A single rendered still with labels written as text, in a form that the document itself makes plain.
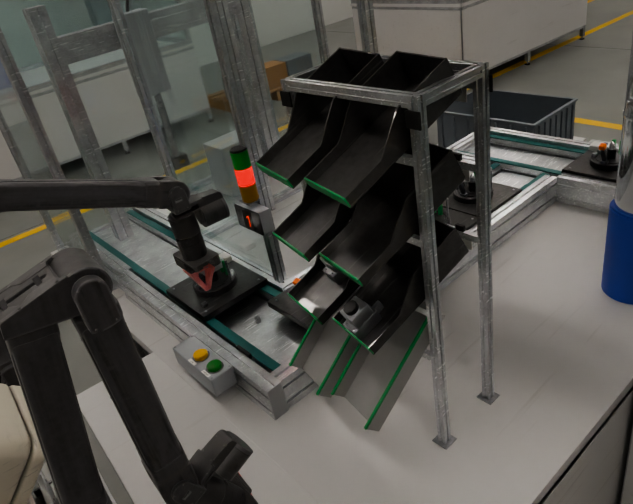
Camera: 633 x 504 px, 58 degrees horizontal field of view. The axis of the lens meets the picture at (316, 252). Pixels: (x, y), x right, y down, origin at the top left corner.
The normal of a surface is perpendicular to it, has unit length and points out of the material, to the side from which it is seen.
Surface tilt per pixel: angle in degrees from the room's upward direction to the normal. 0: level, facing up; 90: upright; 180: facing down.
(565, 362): 0
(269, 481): 0
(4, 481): 90
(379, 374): 45
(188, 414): 0
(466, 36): 90
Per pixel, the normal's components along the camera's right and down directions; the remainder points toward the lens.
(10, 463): 0.60, 0.32
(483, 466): -0.17, -0.84
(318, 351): -0.72, -0.32
